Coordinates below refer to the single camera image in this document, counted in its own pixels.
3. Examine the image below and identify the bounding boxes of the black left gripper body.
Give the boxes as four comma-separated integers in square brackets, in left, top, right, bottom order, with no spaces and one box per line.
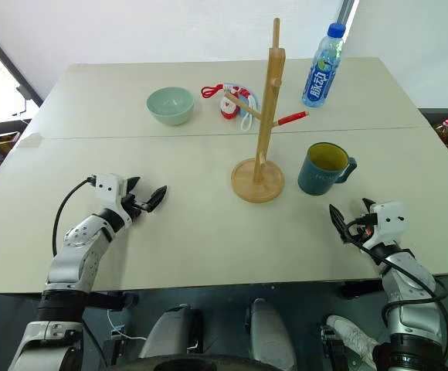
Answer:
[121,192,150,224]

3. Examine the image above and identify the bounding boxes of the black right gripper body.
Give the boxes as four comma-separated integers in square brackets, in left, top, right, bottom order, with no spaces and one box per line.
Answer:
[345,213,376,243]

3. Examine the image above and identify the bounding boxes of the wooden mug tree stand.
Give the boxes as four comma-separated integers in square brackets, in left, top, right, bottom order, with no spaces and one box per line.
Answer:
[230,17,311,204]

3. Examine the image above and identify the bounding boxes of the blue mug yellow inside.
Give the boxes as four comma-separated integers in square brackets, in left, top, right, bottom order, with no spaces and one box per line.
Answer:
[297,141,358,196]

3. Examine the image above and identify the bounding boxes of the pale green bowl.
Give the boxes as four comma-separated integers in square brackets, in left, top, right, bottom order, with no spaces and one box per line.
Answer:
[145,86,195,128]

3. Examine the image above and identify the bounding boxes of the red-capped bottle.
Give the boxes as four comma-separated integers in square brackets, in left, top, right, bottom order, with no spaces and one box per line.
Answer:
[435,118,448,145]

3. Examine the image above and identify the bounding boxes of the white shoe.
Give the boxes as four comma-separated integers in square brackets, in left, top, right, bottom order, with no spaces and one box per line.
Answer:
[324,314,380,370]

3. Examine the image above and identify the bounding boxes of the red white santa charm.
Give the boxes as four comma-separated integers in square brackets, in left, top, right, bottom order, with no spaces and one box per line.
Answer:
[219,92,243,121]

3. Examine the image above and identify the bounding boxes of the silver right robot leg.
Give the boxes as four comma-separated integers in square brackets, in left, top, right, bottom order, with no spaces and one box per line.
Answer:
[244,297,298,371]

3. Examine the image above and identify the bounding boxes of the blue-capped drink bottle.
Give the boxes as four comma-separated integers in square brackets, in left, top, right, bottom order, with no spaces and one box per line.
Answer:
[300,22,349,109]

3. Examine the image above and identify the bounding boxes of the dark rounded robot torso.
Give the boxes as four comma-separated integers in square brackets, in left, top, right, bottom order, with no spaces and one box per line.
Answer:
[117,352,291,371]

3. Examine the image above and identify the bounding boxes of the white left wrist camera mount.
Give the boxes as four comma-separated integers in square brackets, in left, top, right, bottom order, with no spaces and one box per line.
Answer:
[93,173,129,220]

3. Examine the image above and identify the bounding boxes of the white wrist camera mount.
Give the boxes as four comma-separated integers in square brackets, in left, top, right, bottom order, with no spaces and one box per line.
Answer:
[93,173,129,220]
[362,200,408,250]

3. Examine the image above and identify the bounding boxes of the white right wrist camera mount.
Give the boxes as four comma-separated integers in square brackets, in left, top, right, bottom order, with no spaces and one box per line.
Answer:
[362,200,408,250]

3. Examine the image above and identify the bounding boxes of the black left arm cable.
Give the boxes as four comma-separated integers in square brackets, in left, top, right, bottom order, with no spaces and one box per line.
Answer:
[51,175,98,257]

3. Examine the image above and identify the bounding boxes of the red cord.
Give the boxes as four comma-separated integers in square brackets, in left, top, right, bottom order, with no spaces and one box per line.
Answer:
[200,82,227,99]

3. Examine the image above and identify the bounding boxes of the white cord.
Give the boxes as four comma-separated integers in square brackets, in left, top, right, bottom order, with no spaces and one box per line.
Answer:
[239,95,260,131]

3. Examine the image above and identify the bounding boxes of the thin white cable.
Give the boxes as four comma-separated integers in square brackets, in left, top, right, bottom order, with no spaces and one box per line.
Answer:
[106,308,148,342]

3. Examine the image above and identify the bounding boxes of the red white charm with cord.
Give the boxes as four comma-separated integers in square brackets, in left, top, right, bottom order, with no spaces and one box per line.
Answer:
[223,82,262,121]

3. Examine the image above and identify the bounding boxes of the black window frame bar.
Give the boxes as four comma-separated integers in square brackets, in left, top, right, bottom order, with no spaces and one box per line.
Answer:
[0,15,44,108]

